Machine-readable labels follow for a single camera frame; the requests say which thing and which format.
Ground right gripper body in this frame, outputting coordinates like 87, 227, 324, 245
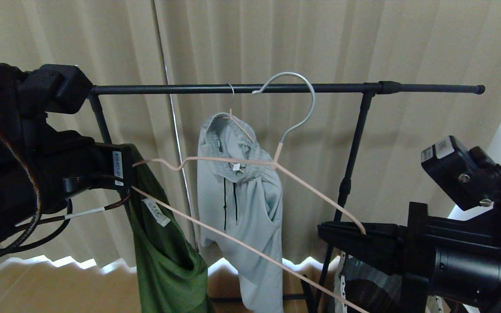
401, 202, 501, 313

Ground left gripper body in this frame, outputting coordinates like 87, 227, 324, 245
0, 143, 134, 248

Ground green garment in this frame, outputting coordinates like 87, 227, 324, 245
127, 144, 214, 313

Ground pink clothes hanger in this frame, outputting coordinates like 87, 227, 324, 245
220, 83, 255, 144
132, 72, 368, 313

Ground pale grey shorts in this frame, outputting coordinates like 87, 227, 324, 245
197, 112, 284, 313

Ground white laundry basket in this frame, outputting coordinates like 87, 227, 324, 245
335, 252, 444, 313

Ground black clothes rack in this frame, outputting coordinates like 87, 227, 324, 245
87, 80, 486, 313

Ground beige curtain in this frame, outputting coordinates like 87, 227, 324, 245
0, 0, 501, 270

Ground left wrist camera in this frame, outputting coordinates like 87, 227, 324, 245
18, 64, 94, 150

